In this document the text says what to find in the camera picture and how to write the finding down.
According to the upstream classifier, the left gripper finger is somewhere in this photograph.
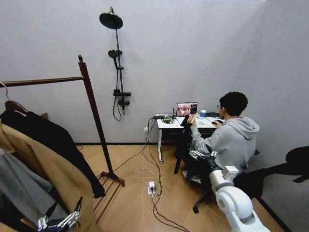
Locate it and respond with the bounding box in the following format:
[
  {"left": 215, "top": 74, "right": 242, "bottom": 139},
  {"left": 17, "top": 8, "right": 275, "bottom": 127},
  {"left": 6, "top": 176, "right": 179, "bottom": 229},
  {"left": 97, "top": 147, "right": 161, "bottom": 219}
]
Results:
[
  {"left": 36, "top": 202, "right": 59, "bottom": 232},
  {"left": 57, "top": 196, "right": 84, "bottom": 229}
]

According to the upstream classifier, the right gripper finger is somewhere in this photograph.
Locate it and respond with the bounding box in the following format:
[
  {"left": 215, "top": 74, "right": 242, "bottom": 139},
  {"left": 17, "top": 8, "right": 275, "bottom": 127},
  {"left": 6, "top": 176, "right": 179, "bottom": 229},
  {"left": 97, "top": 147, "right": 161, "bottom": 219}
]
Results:
[
  {"left": 189, "top": 148, "right": 206, "bottom": 160},
  {"left": 205, "top": 144, "right": 217, "bottom": 158}
]

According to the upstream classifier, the black garment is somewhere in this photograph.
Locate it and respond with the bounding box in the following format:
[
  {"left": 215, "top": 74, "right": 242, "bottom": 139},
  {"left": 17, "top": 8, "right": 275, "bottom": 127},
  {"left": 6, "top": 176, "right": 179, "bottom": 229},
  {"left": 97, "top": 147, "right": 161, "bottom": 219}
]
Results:
[{"left": 173, "top": 115, "right": 194, "bottom": 175}]

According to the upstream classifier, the light wooden hanger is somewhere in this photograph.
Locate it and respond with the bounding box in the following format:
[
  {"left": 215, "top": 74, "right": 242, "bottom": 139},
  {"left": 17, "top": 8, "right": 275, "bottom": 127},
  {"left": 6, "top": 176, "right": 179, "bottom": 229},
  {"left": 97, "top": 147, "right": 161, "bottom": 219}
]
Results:
[{"left": 187, "top": 112, "right": 199, "bottom": 127}]

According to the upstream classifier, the grey garment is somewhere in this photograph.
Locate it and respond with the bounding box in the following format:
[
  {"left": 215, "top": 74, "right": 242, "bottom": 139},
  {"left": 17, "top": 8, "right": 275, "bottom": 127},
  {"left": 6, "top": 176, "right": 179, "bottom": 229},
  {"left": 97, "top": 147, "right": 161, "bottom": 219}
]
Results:
[{"left": 0, "top": 148, "right": 69, "bottom": 228}]

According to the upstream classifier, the dark wooden hanger metal hook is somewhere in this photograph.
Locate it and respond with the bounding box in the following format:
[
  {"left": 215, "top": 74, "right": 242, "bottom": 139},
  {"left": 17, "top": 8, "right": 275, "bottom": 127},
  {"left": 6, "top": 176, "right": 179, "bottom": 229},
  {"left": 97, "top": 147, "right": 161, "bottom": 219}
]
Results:
[{"left": 0, "top": 81, "right": 30, "bottom": 115}]

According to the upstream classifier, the person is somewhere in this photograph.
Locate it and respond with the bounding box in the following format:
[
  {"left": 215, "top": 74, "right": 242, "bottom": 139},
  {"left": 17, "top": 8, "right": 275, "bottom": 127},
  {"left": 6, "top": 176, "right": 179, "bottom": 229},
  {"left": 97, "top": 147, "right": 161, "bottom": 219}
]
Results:
[{"left": 183, "top": 91, "right": 260, "bottom": 184}]

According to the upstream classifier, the black office chair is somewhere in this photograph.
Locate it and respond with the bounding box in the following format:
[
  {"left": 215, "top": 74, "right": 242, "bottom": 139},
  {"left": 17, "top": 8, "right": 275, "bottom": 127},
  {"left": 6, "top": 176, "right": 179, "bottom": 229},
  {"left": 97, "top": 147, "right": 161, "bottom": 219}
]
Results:
[{"left": 192, "top": 147, "right": 260, "bottom": 214}]

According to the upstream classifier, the white desk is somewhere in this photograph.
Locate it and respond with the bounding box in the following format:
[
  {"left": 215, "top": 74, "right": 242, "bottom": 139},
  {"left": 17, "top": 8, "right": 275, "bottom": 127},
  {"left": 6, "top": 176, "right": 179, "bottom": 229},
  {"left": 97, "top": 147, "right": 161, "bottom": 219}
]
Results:
[{"left": 155, "top": 113, "right": 227, "bottom": 164}]

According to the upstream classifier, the green circuit board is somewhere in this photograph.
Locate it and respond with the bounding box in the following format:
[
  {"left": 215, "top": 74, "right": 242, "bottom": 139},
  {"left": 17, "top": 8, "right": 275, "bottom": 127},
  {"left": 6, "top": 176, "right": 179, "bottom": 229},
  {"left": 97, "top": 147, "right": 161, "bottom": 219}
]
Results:
[{"left": 162, "top": 115, "right": 177, "bottom": 125}]

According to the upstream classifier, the tan coat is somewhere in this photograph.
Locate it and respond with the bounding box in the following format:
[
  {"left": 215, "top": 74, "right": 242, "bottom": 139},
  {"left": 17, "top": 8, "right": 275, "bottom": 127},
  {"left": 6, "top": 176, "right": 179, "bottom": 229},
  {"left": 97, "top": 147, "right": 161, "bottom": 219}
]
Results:
[{"left": 0, "top": 123, "right": 95, "bottom": 232}]

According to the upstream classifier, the laptop screen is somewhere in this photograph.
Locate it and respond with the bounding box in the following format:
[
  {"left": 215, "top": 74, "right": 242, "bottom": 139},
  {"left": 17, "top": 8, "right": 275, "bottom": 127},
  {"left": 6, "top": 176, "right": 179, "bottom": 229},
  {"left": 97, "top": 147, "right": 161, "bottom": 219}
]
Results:
[{"left": 176, "top": 102, "right": 198, "bottom": 118}]

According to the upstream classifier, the white power strip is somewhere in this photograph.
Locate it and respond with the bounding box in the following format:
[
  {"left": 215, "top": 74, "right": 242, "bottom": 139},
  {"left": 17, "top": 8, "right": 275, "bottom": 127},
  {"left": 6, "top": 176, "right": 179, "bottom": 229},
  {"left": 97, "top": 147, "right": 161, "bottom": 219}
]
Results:
[{"left": 147, "top": 181, "right": 156, "bottom": 198}]

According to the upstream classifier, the black coat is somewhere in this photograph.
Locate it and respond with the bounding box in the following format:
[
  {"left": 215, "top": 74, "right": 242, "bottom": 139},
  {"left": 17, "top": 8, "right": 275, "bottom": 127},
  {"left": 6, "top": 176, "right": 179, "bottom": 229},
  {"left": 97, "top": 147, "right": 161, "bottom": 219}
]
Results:
[{"left": 0, "top": 111, "right": 106, "bottom": 199}]

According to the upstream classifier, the black shower faucet shelf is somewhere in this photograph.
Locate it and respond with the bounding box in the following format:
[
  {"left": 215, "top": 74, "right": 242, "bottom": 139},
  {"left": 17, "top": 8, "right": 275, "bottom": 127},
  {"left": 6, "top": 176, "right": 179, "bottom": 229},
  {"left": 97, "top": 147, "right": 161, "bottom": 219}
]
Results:
[{"left": 112, "top": 89, "right": 132, "bottom": 116}]

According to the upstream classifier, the dark wooden clothes rack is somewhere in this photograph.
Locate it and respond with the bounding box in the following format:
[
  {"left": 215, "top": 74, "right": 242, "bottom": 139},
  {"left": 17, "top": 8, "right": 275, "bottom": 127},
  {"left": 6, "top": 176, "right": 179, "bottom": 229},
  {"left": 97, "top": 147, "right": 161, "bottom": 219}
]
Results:
[{"left": 0, "top": 54, "right": 126, "bottom": 225}]

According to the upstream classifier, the black hand shower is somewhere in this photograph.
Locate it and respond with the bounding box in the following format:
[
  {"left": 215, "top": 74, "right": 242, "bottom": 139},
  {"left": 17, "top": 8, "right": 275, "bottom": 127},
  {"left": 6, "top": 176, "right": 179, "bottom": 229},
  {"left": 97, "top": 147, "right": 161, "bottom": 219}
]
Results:
[{"left": 107, "top": 49, "right": 123, "bottom": 69}]

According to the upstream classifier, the black shower riser pipe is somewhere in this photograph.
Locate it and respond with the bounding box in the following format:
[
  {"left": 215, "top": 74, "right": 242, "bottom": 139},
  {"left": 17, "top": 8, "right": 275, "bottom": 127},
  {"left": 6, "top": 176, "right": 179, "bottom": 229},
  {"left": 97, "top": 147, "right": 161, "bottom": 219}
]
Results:
[{"left": 114, "top": 28, "right": 124, "bottom": 93}]

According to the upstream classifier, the black round shower head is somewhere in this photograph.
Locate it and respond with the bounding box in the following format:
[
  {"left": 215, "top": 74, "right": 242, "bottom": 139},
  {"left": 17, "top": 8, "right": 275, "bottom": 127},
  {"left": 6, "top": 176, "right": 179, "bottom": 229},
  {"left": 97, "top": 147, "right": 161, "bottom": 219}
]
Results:
[{"left": 99, "top": 6, "right": 124, "bottom": 30}]

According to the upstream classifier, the black floor cable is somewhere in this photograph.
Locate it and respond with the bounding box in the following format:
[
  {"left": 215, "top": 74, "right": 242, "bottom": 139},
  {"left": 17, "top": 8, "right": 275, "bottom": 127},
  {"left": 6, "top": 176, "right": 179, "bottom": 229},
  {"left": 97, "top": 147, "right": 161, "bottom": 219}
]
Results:
[{"left": 112, "top": 117, "right": 191, "bottom": 232}]

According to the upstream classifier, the white floor cable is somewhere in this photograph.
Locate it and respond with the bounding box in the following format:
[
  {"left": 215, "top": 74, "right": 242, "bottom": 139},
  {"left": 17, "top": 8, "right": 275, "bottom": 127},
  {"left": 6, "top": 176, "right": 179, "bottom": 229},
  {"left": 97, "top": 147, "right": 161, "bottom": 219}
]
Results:
[{"left": 123, "top": 125, "right": 162, "bottom": 213}]

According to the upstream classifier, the black shower hose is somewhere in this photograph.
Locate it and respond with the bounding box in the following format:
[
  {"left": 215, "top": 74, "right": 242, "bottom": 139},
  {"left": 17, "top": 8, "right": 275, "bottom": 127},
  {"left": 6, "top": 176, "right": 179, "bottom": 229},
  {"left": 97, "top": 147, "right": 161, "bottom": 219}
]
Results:
[{"left": 112, "top": 67, "right": 124, "bottom": 121}]

